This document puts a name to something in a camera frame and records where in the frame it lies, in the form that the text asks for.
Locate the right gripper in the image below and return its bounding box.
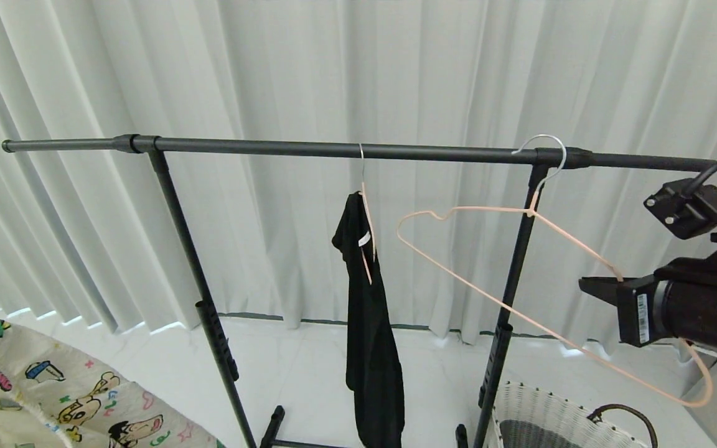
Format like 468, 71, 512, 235
578, 275, 717, 348

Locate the white curtain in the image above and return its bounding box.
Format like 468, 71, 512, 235
0, 0, 717, 349

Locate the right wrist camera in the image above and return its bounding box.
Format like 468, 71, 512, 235
643, 177, 717, 288

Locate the white laundry basket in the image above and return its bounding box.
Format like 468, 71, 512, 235
486, 381, 659, 448

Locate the black clothes rack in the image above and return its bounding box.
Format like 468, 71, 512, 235
1, 134, 717, 448

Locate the pink clothes hanger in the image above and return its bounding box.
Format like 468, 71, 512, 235
358, 143, 378, 286
396, 134, 715, 408

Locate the black T-shirt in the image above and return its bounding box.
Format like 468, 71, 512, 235
332, 191, 406, 448

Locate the cream printed garment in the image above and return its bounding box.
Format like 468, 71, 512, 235
0, 314, 225, 448

